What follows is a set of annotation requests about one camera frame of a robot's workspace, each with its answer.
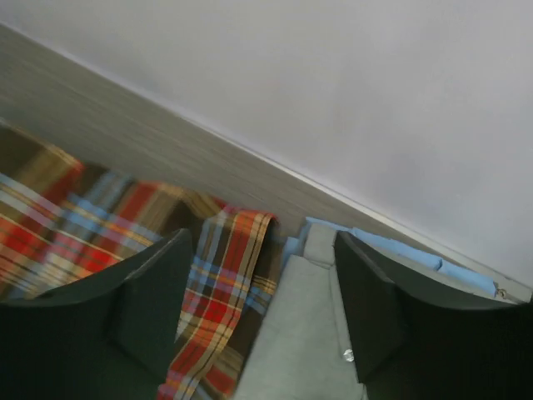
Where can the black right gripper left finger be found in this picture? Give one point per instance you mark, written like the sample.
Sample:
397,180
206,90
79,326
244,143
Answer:
108,336

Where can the folded grey button shirt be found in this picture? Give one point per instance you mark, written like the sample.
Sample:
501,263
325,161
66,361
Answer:
303,350

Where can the red brown plaid shirt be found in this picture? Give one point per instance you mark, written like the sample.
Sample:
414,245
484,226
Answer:
62,220

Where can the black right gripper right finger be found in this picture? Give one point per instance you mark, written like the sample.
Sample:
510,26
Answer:
416,338

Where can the folded light blue shirt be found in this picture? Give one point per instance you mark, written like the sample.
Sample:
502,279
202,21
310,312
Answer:
321,231

